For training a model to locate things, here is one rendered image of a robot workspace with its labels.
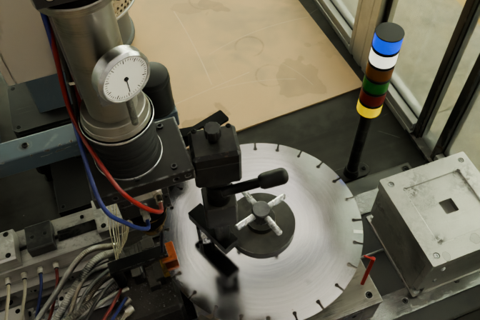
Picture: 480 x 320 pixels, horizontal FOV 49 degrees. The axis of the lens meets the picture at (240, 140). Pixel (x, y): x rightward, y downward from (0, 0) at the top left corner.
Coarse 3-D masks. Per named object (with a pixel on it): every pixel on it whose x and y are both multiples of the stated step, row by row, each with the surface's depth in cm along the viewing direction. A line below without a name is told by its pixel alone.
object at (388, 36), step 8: (384, 24) 84; (392, 24) 84; (376, 32) 83; (384, 32) 83; (392, 32) 83; (400, 32) 83; (376, 40) 83; (384, 40) 82; (392, 40) 82; (400, 40) 82; (376, 48) 84; (384, 48) 83; (392, 48) 83; (400, 48) 84
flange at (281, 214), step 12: (240, 204) 88; (240, 216) 86; (276, 216) 86; (288, 216) 86; (252, 228) 83; (264, 228) 83; (288, 228) 85; (240, 240) 84; (252, 240) 84; (264, 240) 84; (276, 240) 84; (288, 240) 84; (252, 252) 83; (264, 252) 83; (276, 252) 83
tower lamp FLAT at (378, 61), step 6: (372, 48) 85; (372, 54) 86; (378, 54) 84; (396, 54) 84; (372, 60) 86; (378, 60) 85; (384, 60) 85; (390, 60) 85; (378, 66) 86; (384, 66) 86; (390, 66) 86
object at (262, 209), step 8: (248, 192) 84; (248, 200) 84; (272, 200) 84; (280, 200) 84; (256, 208) 82; (264, 208) 82; (248, 216) 82; (256, 216) 81; (264, 216) 81; (240, 224) 81; (272, 224) 81; (280, 232) 80
